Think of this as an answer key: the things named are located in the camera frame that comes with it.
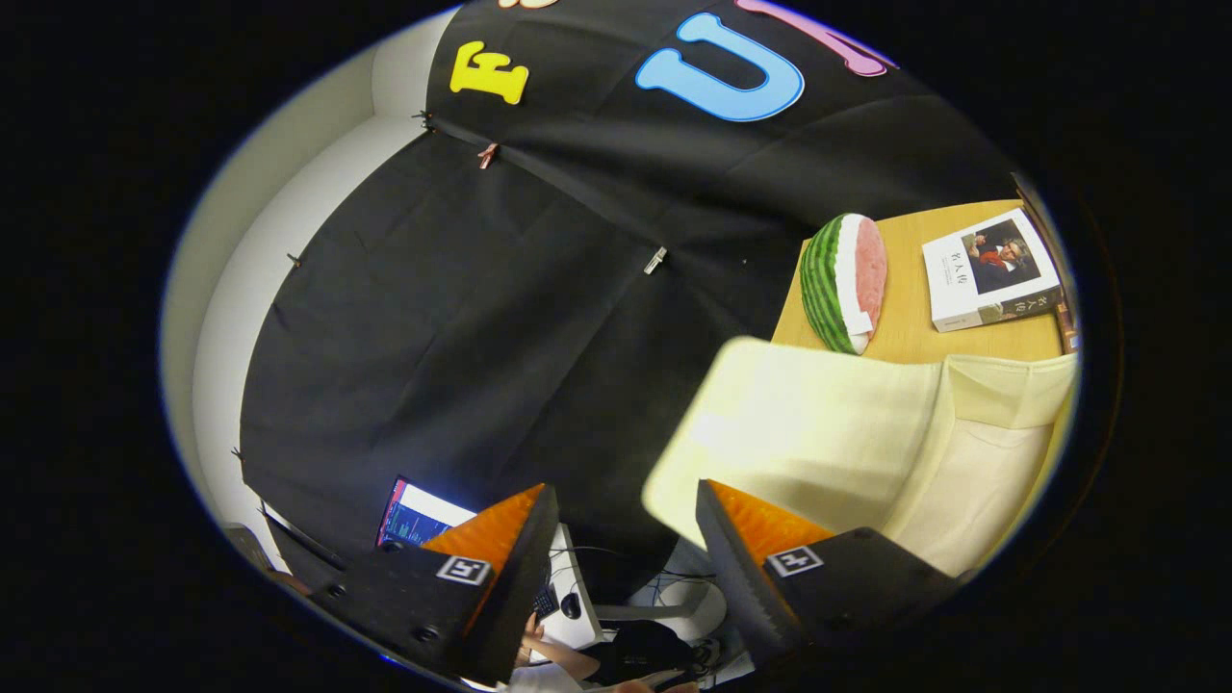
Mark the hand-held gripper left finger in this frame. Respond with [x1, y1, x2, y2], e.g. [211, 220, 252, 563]
[313, 483, 561, 687]

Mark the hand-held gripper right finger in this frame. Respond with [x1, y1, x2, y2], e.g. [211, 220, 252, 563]
[696, 478, 961, 672]

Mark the beige fabric storage box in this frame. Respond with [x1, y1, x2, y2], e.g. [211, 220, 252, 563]
[640, 337, 1079, 578]

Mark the white computer desk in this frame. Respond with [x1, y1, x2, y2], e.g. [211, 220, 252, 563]
[534, 525, 609, 651]

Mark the computer monitor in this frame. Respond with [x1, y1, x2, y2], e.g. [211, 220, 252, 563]
[375, 476, 477, 550]

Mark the black backdrop cloth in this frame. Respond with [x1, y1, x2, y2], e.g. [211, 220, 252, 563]
[239, 0, 1021, 603]

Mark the watermelon slice plush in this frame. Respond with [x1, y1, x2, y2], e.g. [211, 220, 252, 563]
[799, 213, 888, 356]

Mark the row of small cloth clips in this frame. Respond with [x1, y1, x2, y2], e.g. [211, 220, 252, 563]
[229, 111, 670, 463]

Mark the white portrait cover book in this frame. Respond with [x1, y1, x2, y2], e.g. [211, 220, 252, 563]
[921, 207, 1063, 334]

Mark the reddish cover book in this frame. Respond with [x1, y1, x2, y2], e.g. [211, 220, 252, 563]
[1054, 298, 1084, 355]

